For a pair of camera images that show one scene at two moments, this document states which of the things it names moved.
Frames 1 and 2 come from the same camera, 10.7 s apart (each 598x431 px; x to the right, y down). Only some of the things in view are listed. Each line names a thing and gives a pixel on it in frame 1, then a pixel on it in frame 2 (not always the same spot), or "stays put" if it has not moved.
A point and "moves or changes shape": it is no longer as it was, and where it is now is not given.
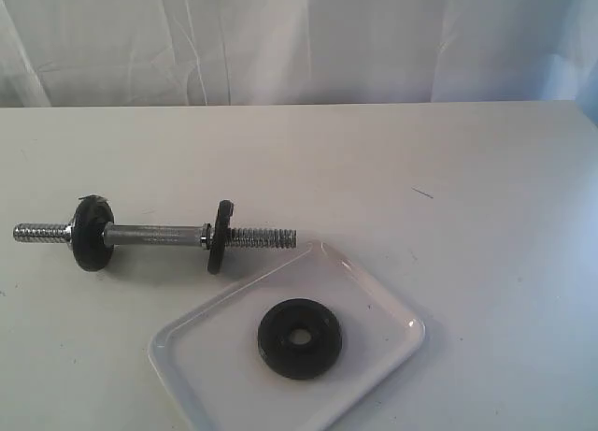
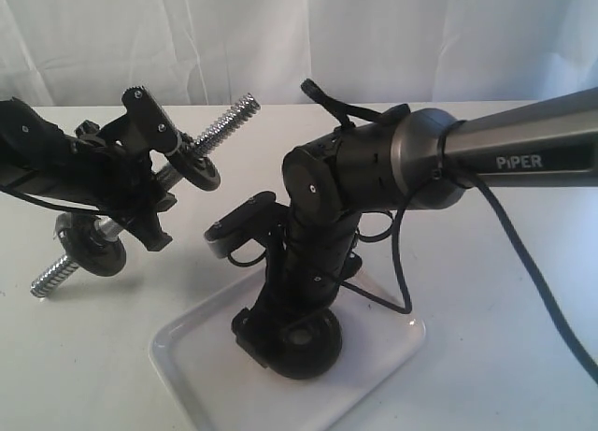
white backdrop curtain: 138,44 stays put
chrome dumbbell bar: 92,235 to 167,178
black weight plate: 92,233 moves or changes shape
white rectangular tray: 211,371 stays put
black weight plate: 300,339 stays put
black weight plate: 220,236 to 190,162
